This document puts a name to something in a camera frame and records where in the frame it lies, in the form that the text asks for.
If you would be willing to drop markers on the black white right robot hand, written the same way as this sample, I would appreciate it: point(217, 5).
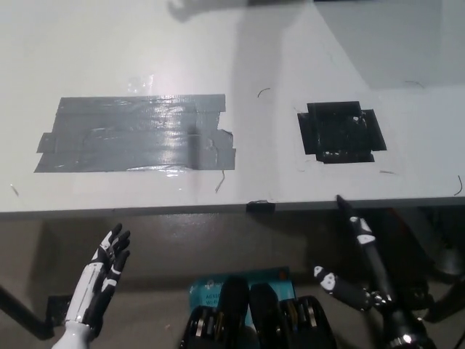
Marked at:
point(370, 254)

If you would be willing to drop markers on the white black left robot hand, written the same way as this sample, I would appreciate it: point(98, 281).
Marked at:
point(95, 280)

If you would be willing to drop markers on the black slanted table leg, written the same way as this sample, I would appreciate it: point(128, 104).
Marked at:
point(22, 312)

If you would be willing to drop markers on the grey round base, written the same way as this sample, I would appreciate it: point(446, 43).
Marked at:
point(452, 263)

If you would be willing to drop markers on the teal router box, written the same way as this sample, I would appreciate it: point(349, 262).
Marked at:
point(203, 294)

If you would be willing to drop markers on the small black edge tape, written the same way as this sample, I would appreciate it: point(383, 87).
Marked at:
point(260, 206)

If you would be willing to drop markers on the black tape square patch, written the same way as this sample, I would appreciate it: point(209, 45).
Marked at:
point(341, 131)

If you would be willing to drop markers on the grey duct tape patch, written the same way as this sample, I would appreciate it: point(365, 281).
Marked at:
point(138, 134)

